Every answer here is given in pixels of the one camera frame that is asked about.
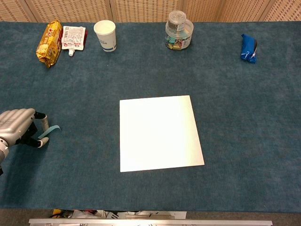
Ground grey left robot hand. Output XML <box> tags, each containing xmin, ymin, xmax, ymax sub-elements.
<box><xmin>0</xmin><ymin>108</ymin><xmax>50</xmax><ymax>148</ymax></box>

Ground light blue paper strip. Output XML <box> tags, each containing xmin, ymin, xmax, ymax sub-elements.
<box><xmin>37</xmin><ymin>125</ymin><xmax>61</xmax><ymax>139</ymax></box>

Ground white spouted drink pouch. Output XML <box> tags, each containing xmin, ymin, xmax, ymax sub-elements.
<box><xmin>61</xmin><ymin>25</ymin><xmax>88</xmax><ymax>57</ymax></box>

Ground teal felt table cover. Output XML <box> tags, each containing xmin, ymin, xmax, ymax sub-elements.
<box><xmin>0</xmin><ymin>21</ymin><xmax>301</xmax><ymax>214</ymax></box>

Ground gold snack packet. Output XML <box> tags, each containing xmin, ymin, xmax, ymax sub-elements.
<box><xmin>35</xmin><ymin>19</ymin><xmax>63</xmax><ymax>69</ymax></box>

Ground white paper cup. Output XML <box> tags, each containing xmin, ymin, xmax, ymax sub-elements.
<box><xmin>93</xmin><ymin>20</ymin><xmax>117</xmax><ymax>52</ymax></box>

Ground woven wooden folding screen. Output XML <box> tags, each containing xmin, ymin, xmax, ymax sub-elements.
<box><xmin>0</xmin><ymin>0</ymin><xmax>301</xmax><ymax>23</ymax></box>

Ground white square board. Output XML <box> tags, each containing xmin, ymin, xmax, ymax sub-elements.
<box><xmin>119</xmin><ymin>95</ymin><xmax>205</xmax><ymax>173</ymax></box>

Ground clear plastic candy jar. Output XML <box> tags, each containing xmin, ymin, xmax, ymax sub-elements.
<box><xmin>165</xmin><ymin>18</ymin><xmax>194</xmax><ymax>50</ymax></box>

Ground small clear round container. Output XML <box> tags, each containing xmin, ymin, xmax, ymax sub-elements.
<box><xmin>168</xmin><ymin>10</ymin><xmax>187</xmax><ymax>31</ymax></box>

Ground blue snack packet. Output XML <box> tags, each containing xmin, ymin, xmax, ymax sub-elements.
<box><xmin>240</xmin><ymin>33</ymin><xmax>258</xmax><ymax>64</ymax></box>

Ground aluminium profile rail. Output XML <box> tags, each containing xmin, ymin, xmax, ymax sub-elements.
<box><xmin>28</xmin><ymin>218</ymin><xmax>273</xmax><ymax>226</ymax></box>

